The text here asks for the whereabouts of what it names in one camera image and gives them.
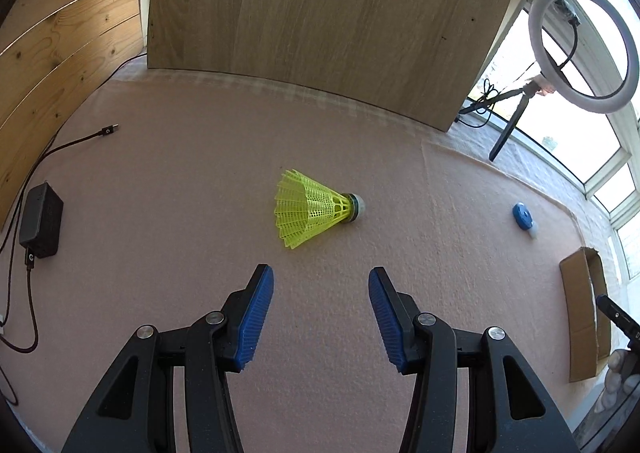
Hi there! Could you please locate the person's right hand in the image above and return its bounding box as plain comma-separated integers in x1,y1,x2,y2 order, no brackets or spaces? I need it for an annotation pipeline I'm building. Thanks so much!
602,350,640,409

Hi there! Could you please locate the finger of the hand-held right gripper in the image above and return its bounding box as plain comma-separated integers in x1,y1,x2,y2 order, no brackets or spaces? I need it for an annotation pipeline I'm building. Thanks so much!
595,295,640,349

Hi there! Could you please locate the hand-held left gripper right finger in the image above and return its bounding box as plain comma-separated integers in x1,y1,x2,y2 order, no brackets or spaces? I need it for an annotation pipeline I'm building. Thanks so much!
368,267,573,453

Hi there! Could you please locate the black power adapter with cable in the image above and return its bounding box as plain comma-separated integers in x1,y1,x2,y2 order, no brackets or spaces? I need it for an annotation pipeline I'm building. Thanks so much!
0,125,120,254

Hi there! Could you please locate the black adapter cable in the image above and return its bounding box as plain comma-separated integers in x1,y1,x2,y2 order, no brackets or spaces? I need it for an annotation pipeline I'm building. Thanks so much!
0,253,39,355

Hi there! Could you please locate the light wooden board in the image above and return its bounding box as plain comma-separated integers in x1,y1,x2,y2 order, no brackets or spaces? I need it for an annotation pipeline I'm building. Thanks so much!
146,0,526,134

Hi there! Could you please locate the yellow shuttlecock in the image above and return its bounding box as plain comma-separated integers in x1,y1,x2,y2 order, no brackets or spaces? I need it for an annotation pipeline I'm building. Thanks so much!
274,168,366,250

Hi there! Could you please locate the black tripod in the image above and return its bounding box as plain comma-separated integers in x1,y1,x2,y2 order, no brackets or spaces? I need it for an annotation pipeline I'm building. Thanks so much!
459,77,552,163

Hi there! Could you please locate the black ring light cable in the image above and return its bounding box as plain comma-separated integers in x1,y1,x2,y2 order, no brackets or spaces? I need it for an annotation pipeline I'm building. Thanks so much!
457,25,581,130

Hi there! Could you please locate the cardboard box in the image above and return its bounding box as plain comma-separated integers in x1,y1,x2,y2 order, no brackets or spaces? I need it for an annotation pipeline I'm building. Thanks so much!
558,246,614,383

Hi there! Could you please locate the pine wood panel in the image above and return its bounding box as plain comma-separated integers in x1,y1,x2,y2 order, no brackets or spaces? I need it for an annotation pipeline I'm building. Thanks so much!
0,0,149,230

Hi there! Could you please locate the blue round container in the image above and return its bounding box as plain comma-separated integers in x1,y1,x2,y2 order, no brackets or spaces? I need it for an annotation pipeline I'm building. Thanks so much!
511,201,537,232

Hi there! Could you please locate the phone holder clamp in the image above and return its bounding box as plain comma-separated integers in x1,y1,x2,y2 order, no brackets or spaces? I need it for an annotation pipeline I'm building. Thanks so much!
554,2,582,27

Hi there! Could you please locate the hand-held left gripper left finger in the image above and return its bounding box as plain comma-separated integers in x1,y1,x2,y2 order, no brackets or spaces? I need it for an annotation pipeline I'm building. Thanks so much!
62,264,275,453

